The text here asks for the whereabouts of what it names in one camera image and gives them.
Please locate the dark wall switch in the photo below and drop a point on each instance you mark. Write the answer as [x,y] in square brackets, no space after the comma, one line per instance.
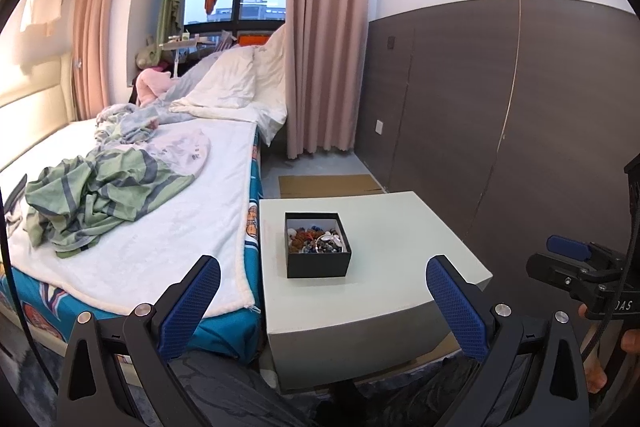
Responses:
[390,42]

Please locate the person's right hand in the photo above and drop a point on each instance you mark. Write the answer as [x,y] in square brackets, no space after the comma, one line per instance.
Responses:
[595,377]

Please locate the pink curtain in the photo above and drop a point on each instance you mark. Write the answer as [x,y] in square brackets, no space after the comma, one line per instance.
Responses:
[100,32]
[325,32]

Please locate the pink plush toy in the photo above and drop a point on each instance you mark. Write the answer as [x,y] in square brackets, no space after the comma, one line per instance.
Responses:
[152,84]

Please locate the flat cardboard sheet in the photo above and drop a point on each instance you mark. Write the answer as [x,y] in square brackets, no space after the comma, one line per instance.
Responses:
[325,184]

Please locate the dark patterned cloth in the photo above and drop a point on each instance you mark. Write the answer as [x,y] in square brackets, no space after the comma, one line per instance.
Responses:
[235,387]

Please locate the large white pillow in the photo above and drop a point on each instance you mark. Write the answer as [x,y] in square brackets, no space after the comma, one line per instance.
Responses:
[225,82]

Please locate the beige bed headboard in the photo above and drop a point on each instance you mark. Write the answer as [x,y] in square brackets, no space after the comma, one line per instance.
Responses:
[30,127]

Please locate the orange box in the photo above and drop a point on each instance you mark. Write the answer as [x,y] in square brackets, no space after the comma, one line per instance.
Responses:
[252,41]

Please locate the green plush toy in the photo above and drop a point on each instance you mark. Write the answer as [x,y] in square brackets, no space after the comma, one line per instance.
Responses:
[149,54]

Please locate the green striped cloth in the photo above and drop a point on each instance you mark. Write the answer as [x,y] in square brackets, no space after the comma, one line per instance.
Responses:
[100,187]

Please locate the pile of mixed jewelry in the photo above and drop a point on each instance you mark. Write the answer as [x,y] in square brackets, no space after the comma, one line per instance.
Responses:
[320,244]

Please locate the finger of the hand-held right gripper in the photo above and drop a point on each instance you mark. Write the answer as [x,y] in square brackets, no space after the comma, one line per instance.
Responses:
[567,246]
[555,272]

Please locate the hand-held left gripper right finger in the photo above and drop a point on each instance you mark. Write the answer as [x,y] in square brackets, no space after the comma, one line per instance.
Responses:
[457,302]

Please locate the white tray stand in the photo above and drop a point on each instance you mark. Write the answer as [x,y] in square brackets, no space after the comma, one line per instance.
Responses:
[180,41]

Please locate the white printed garment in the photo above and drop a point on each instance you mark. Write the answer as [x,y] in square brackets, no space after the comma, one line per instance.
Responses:
[185,152]

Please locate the blue-grey patterned quilt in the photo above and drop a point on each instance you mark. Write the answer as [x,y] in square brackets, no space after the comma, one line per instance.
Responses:
[125,122]

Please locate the black jewelry box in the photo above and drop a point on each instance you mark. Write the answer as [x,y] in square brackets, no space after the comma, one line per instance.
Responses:
[320,264]

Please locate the white wall socket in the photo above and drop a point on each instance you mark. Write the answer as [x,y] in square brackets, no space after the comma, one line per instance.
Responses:
[381,126]

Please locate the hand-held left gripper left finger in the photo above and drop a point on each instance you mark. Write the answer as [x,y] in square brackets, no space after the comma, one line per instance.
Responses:
[192,302]

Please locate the white bedside table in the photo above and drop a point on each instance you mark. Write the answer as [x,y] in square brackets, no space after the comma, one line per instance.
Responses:
[400,232]

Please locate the bed with white sheet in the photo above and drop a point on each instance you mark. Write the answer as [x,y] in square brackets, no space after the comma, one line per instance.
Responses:
[225,327]

